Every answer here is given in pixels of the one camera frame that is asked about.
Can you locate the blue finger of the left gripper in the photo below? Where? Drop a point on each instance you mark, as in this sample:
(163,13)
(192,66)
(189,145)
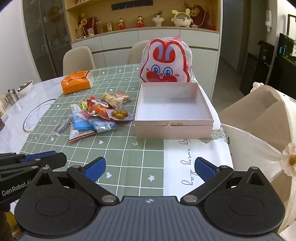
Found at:
(55,161)
(13,157)

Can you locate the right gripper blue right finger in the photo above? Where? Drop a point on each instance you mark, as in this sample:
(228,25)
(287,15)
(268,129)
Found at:
(213,177)

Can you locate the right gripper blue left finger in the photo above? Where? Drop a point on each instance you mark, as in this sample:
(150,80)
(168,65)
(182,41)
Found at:
(85,178)

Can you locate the green olives purple pack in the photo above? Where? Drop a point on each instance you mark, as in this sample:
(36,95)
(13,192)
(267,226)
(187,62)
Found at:
(119,115)

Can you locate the red white flat packet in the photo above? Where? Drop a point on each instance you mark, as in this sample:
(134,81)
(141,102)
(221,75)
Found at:
(79,134)

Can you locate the grey foil snack stick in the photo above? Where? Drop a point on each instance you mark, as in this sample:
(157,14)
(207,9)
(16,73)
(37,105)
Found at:
(63,126)

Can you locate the blue white snack bag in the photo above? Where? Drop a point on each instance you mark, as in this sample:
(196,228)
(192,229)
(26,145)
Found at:
(96,124)

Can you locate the green grid tablecloth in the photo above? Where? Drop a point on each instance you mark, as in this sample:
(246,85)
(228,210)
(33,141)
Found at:
(133,167)

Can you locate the steel mug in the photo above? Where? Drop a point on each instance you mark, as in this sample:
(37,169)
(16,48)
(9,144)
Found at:
(11,97)

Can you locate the large red snack bag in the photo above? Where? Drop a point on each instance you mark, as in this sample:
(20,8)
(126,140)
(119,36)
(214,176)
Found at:
(93,107)

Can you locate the cream covered chair right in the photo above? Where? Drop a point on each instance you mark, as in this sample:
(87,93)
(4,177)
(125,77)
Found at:
(260,128)

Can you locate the white bowl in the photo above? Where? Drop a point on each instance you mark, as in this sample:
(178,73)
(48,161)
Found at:
(25,88)

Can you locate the pink open gift box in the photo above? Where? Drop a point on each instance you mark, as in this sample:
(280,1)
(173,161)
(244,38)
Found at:
(172,111)

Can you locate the orange tissue box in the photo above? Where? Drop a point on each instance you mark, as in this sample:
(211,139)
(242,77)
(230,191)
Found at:
(77,81)

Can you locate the beige pastry snack pack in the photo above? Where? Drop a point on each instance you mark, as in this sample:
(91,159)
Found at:
(116,99)

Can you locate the beige dining chair left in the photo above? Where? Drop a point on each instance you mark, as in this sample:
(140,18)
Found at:
(78,59)

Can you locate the beige dining chair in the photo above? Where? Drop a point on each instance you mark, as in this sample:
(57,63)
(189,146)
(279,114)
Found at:
(78,59)
(135,54)

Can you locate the red white bunny bag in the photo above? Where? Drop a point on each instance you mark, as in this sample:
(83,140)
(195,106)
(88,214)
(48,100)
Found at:
(167,59)

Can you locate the beige dining chair middle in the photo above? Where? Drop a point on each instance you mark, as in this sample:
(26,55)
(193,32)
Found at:
(135,54)

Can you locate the wooden display cabinet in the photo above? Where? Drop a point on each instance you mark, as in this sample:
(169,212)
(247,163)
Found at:
(111,28)

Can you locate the red doll figurine left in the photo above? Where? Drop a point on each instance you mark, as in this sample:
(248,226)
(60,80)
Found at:
(121,24)

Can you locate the red doll figurine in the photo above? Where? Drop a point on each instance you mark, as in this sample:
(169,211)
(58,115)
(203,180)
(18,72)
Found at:
(121,24)
(140,22)

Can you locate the white rabbit figurine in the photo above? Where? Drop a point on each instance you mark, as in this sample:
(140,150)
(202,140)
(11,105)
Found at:
(182,19)

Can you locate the red doll figurine right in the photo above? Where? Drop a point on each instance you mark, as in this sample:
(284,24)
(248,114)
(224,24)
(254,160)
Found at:
(140,22)

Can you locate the white vase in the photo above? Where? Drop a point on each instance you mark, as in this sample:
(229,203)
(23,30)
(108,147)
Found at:
(157,19)

